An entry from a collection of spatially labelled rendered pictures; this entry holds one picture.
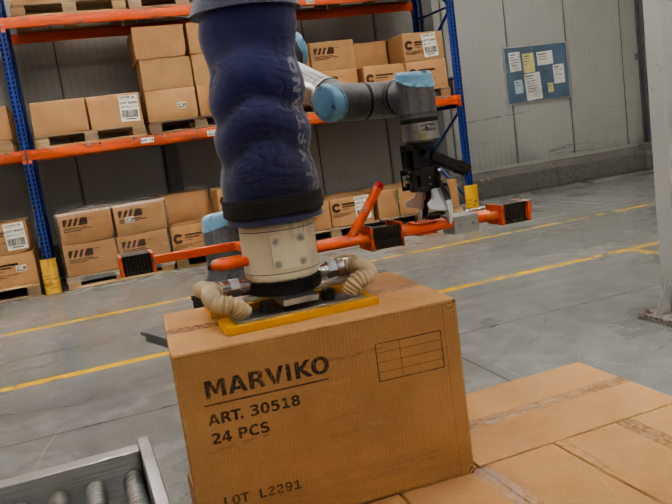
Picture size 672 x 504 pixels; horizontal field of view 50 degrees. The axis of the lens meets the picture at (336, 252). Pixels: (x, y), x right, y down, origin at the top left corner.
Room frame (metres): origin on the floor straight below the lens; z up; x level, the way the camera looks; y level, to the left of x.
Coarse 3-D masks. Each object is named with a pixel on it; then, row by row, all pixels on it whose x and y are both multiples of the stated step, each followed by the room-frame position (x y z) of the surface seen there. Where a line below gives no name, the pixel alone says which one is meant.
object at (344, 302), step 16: (272, 304) 1.50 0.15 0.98; (304, 304) 1.53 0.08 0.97; (320, 304) 1.51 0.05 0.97; (336, 304) 1.51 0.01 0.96; (352, 304) 1.51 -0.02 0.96; (368, 304) 1.52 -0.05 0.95; (224, 320) 1.50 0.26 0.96; (240, 320) 1.46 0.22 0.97; (256, 320) 1.46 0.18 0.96; (272, 320) 1.46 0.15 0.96; (288, 320) 1.47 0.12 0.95
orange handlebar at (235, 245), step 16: (416, 224) 1.70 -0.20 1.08; (432, 224) 1.71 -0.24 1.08; (448, 224) 1.72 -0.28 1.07; (320, 240) 1.67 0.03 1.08; (336, 240) 1.64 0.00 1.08; (352, 240) 1.64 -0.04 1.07; (368, 240) 1.65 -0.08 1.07; (160, 256) 1.78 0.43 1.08; (176, 256) 1.79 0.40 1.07; (192, 256) 1.80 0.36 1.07; (240, 256) 1.60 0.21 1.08
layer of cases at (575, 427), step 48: (528, 384) 1.96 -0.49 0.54; (576, 384) 1.91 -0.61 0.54; (624, 384) 1.87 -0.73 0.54; (480, 432) 1.69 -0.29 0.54; (528, 432) 1.65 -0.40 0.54; (576, 432) 1.62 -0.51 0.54; (624, 432) 1.58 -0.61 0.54; (480, 480) 1.45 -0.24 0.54; (528, 480) 1.43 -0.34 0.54; (576, 480) 1.40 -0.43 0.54; (624, 480) 1.37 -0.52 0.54
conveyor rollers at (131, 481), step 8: (128, 472) 1.74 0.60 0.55; (136, 472) 1.73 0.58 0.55; (128, 480) 1.69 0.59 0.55; (136, 480) 1.68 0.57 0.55; (88, 488) 1.69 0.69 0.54; (96, 488) 1.67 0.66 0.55; (104, 488) 1.68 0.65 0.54; (128, 488) 1.65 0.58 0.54; (136, 488) 1.64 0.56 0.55; (144, 488) 1.65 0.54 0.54; (56, 496) 1.65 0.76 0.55; (64, 496) 1.66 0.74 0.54; (88, 496) 1.65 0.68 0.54; (96, 496) 1.62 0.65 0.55; (104, 496) 1.63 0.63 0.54; (128, 496) 1.62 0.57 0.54; (136, 496) 1.59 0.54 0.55; (144, 496) 1.60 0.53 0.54
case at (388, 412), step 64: (192, 320) 1.62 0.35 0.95; (320, 320) 1.46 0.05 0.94; (384, 320) 1.45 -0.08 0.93; (448, 320) 1.48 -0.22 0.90; (192, 384) 1.35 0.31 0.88; (256, 384) 1.38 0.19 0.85; (320, 384) 1.41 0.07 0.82; (384, 384) 1.44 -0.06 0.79; (448, 384) 1.48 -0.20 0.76; (192, 448) 1.34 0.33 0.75; (256, 448) 1.37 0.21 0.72; (320, 448) 1.41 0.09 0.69; (384, 448) 1.44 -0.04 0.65; (448, 448) 1.48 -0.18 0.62
